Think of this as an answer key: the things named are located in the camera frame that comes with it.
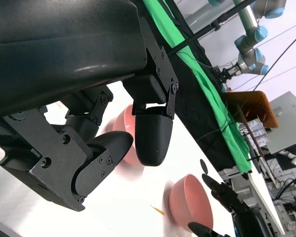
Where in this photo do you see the black background robot gripper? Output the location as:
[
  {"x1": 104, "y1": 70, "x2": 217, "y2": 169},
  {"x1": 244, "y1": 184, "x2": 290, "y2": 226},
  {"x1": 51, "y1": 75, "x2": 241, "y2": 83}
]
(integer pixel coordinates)
[{"x1": 213, "y1": 63, "x2": 240, "y2": 83}]

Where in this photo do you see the clear plastic parts box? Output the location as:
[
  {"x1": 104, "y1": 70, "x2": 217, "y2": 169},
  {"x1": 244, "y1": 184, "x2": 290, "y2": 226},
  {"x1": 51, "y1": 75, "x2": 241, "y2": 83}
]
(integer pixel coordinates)
[{"x1": 246, "y1": 118, "x2": 271, "y2": 146}]

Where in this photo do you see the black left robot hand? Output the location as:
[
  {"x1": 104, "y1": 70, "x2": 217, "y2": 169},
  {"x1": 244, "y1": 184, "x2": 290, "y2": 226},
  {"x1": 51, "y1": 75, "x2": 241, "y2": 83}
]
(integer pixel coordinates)
[{"x1": 0, "y1": 0, "x2": 180, "y2": 213}]

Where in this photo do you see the black tripod pole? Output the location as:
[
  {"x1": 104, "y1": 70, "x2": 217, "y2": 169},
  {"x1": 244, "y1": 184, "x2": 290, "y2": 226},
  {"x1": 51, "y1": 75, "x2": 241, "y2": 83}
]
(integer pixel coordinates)
[{"x1": 167, "y1": 0, "x2": 257, "y2": 56}]

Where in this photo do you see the black backdrop cloth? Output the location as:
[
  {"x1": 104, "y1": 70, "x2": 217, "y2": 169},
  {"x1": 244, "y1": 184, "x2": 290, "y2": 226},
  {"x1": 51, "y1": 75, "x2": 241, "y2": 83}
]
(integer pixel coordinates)
[{"x1": 160, "y1": 0, "x2": 238, "y2": 172}]

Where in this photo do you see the pink plastic bowl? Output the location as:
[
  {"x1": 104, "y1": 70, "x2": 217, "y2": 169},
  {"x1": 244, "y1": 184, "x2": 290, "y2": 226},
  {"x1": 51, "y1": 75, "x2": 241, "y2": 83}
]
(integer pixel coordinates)
[
  {"x1": 169, "y1": 174, "x2": 214, "y2": 233},
  {"x1": 112, "y1": 103, "x2": 145, "y2": 166}
]

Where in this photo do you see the small orange scrap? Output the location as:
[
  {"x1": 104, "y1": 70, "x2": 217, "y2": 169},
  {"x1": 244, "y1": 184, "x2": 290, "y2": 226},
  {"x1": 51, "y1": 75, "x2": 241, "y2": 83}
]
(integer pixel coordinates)
[{"x1": 149, "y1": 204, "x2": 166, "y2": 216}]

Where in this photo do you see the grey metal cabinet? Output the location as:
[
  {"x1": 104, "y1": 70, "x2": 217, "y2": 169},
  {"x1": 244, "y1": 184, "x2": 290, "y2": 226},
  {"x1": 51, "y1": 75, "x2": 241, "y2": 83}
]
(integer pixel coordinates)
[{"x1": 264, "y1": 91, "x2": 296, "y2": 155}]

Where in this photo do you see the green cloth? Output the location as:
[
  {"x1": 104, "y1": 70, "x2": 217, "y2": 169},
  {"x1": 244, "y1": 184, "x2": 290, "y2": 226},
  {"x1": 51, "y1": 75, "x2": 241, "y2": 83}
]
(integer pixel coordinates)
[{"x1": 142, "y1": 0, "x2": 253, "y2": 174}]

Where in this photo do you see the orange box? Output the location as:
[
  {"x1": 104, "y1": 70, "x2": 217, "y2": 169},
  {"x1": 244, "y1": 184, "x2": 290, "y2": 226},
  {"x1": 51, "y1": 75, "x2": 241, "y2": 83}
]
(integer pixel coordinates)
[{"x1": 223, "y1": 90, "x2": 279, "y2": 129}]

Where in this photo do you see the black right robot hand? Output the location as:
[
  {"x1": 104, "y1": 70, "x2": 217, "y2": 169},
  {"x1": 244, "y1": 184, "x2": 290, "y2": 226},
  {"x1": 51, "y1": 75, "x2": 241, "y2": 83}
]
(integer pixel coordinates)
[{"x1": 187, "y1": 173, "x2": 263, "y2": 237}]

